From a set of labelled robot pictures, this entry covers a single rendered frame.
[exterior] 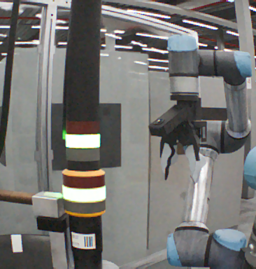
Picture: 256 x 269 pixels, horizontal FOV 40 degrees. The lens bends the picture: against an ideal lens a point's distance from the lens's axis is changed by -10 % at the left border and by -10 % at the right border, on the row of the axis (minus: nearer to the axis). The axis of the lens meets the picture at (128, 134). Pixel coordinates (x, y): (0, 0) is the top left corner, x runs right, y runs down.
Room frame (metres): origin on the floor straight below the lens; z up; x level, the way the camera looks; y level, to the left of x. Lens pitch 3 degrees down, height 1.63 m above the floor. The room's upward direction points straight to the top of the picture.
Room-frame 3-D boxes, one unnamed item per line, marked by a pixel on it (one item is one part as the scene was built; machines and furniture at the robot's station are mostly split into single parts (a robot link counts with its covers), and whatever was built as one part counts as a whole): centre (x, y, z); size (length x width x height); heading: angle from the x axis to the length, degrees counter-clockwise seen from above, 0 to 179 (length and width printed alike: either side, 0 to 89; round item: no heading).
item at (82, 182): (0.38, 0.04, 1.57); 0.04 x 0.04 x 0.01
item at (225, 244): (1.07, -0.32, 1.20); 0.13 x 0.12 x 0.14; 71
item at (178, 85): (0.94, -0.13, 1.70); 0.08 x 0.08 x 0.05
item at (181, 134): (0.94, -0.14, 1.62); 0.09 x 0.08 x 0.12; 136
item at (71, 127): (0.38, 0.04, 1.62); 0.03 x 0.03 x 0.01
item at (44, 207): (0.38, 0.05, 1.50); 0.09 x 0.07 x 0.10; 81
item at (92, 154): (0.38, 0.04, 1.60); 0.03 x 0.03 x 0.01
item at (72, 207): (0.38, 0.04, 1.54); 0.04 x 0.04 x 0.01
